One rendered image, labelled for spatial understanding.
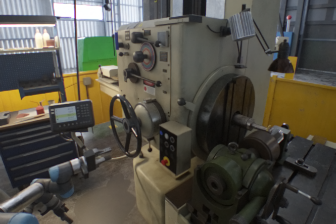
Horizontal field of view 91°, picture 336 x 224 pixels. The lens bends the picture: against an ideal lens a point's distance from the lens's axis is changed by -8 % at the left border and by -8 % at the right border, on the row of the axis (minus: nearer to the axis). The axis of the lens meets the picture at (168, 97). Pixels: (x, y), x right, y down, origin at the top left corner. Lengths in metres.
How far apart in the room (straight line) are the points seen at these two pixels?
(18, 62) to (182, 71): 2.26
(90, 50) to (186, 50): 4.11
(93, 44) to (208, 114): 4.22
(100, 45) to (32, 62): 2.48
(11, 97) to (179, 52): 3.00
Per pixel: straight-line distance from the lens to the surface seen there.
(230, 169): 0.79
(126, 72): 1.25
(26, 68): 2.82
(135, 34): 1.15
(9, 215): 0.87
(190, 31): 0.94
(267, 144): 1.03
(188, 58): 0.94
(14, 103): 3.57
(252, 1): 1.46
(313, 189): 1.34
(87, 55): 4.89
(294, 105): 3.24
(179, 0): 1.92
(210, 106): 1.00
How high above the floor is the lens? 1.77
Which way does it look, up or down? 18 degrees down
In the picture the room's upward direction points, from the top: straight up
